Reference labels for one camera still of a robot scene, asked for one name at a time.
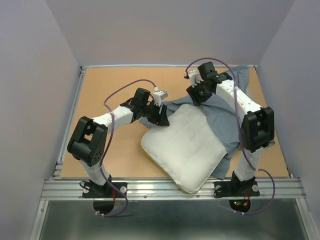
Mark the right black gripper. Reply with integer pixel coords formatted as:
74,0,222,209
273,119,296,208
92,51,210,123
185,79,212,107

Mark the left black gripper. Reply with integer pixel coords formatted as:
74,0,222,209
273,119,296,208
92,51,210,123
141,100,170,127

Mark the blue patchwork pillowcase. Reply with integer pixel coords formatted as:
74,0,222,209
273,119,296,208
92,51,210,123
139,64,276,181

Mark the white pillow yellow edge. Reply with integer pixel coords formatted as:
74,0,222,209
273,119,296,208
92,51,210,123
141,104,227,194

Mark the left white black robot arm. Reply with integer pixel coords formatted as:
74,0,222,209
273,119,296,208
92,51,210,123
67,87,170,198

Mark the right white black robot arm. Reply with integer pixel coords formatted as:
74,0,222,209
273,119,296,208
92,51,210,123
184,58,275,198

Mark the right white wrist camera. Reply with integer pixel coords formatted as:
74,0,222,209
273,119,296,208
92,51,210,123
184,70,203,87

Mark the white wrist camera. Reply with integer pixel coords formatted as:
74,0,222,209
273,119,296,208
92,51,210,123
151,90,168,106
184,70,203,87

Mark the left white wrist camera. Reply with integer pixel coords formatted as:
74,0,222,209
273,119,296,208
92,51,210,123
151,90,168,106

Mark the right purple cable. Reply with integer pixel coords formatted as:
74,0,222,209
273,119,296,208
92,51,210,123
183,57,277,216

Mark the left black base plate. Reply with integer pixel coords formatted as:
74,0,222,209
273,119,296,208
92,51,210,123
79,180,124,217

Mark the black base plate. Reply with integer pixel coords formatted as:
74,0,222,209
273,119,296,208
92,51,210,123
79,180,124,217
213,180,260,214

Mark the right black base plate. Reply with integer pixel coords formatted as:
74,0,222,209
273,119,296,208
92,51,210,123
213,180,260,214

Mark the aluminium front rail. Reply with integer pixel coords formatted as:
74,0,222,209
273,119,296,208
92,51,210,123
40,178,306,201

